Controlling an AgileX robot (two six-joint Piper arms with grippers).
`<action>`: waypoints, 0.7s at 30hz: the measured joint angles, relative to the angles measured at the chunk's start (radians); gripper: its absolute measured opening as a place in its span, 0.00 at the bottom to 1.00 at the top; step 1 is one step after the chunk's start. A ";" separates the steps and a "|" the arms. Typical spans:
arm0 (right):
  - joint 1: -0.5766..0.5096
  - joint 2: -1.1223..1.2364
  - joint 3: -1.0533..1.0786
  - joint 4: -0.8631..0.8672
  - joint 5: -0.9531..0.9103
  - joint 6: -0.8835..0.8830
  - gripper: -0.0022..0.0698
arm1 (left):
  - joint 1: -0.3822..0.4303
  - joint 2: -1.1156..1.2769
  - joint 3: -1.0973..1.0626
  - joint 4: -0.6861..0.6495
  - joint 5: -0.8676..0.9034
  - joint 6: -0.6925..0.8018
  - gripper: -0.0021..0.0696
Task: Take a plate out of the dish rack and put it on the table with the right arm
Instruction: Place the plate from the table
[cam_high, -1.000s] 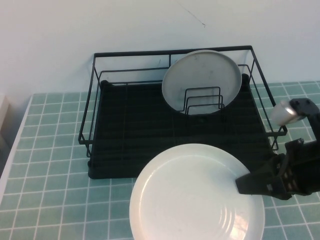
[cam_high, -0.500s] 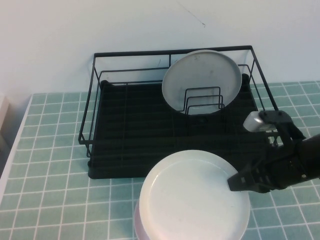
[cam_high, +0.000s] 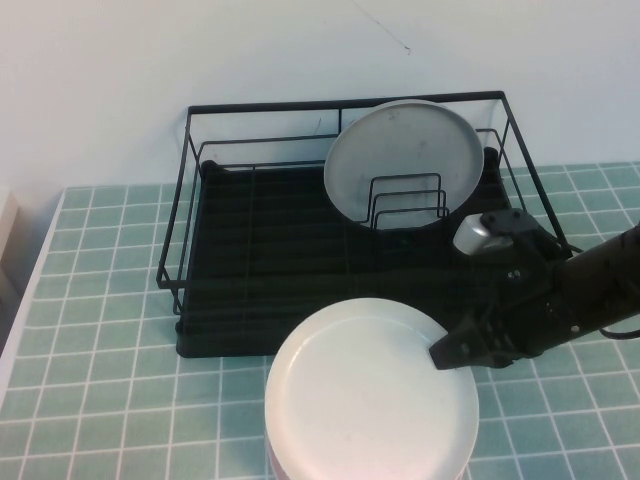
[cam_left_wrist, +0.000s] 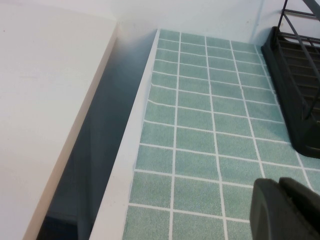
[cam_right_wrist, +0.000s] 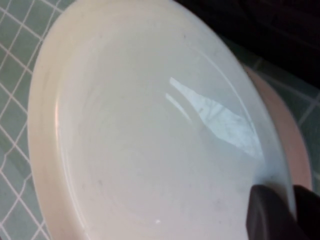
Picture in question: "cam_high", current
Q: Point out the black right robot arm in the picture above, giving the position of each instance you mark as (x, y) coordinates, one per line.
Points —
(600, 280)

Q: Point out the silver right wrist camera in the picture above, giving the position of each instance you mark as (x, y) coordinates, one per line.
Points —
(475, 237)

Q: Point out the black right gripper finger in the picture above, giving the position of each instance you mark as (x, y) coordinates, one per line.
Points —
(457, 350)

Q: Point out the green tiled table cover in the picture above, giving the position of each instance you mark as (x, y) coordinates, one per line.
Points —
(100, 400)

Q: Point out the grey-white round plate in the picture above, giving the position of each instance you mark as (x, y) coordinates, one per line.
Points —
(400, 145)

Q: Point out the black plastic drain tray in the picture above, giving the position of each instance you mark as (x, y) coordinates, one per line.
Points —
(280, 250)

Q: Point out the white round plate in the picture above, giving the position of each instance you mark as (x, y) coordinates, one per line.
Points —
(370, 400)

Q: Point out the beige cabinet side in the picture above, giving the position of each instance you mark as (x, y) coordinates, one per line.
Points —
(6, 240)

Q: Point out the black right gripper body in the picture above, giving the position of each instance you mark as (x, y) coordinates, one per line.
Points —
(530, 320)

